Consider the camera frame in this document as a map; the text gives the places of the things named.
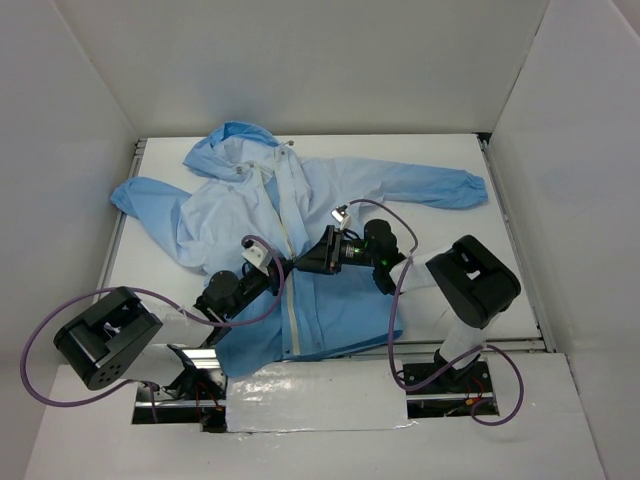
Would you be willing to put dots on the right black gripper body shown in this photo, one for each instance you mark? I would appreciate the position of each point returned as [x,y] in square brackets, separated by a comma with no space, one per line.
[333,251]

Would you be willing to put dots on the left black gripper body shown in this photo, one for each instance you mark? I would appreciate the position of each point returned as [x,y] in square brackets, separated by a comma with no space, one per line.
[273,275]

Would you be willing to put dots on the light blue hooded jacket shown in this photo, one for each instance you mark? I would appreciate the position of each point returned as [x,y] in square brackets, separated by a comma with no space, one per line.
[255,184]

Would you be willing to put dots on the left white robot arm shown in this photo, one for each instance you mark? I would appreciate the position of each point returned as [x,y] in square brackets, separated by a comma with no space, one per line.
[120,337]

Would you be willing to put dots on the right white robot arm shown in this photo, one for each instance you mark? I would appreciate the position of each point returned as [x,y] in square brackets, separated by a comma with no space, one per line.
[476,284]

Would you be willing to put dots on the white foam block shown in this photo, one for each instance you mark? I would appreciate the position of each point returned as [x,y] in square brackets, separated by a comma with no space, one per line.
[336,395]

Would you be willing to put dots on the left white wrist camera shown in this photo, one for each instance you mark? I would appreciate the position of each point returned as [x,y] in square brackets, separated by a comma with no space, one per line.
[257,255]

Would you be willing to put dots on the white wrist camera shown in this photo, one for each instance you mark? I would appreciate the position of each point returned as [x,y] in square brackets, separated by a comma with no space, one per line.
[341,216]
[257,255]

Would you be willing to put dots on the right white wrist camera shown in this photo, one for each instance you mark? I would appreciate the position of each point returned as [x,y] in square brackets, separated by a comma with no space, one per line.
[341,216]

